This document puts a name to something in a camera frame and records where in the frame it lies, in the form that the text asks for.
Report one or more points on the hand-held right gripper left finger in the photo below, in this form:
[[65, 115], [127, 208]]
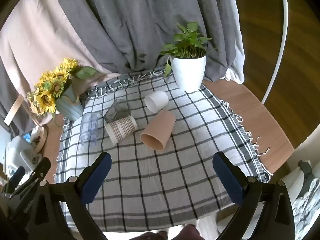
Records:
[[97, 178]]

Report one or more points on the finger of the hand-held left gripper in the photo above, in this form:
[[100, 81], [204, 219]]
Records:
[[15, 177], [37, 171]]

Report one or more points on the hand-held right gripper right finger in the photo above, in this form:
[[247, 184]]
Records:
[[228, 182]]

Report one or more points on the clear plastic cup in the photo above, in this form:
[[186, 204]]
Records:
[[88, 130]]

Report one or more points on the brown houndstooth paper cup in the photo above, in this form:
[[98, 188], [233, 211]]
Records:
[[121, 130]]

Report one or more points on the grey glass cup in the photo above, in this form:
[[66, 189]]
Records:
[[116, 111]]

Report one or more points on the tan cup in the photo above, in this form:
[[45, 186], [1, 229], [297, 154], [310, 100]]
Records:
[[160, 127]]

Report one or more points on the white cup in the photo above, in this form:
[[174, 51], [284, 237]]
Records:
[[156, 101]]

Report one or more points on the white plastic appliance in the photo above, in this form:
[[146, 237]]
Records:
[[20, 148]]

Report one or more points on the grey checked tablecloth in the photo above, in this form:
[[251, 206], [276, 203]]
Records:
[[155, 180]]

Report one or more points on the white seat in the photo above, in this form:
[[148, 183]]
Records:
[[290, 182]]

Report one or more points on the person's bare leg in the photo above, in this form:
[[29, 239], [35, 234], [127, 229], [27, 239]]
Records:
[[150, 236], [190, 231]]

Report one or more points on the light wooden slat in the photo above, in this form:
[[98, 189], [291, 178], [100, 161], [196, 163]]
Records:
[[14, 110]]

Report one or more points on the blue ribbed vase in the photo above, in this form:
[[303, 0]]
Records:
[[71, 105]]

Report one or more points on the dark grey garment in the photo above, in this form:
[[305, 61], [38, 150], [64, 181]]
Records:
[[306, 175]]

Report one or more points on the grey striped cloth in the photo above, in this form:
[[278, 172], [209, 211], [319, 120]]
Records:
[[307, 210]]

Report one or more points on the yellow sunflower bouquet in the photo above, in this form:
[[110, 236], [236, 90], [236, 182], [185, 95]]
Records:
[[51, 85]]

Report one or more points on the narrow grey curtain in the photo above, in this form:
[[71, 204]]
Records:
[[10, 87]]

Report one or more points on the green plant in white pot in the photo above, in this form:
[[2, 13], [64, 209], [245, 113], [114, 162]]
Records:
[[188, 72]]

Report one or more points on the white sheer curtain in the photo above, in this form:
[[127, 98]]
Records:
[[236, 65]]

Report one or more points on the beige curtain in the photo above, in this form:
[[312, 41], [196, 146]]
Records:
[[37, 35]]

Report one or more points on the wide grey curtain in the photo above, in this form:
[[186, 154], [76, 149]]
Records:
[[130, 25]]

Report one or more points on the white curved tube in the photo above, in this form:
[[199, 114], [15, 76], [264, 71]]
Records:
[[285, 30]]

